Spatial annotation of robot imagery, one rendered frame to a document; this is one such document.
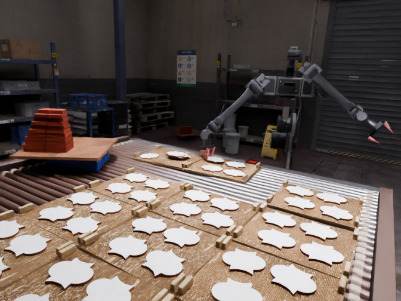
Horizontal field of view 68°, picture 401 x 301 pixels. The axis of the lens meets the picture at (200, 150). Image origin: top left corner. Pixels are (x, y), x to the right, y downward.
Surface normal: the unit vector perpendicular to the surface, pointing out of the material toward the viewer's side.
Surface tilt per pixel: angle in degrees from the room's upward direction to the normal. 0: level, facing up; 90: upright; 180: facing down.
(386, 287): 0
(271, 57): 90
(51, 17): 90
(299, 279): 0
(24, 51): 89
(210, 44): 90
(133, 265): 0
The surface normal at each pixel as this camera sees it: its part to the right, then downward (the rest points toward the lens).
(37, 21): 0.84, 0.18
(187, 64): -0.54, 0.20
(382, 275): 0.04, -0.96
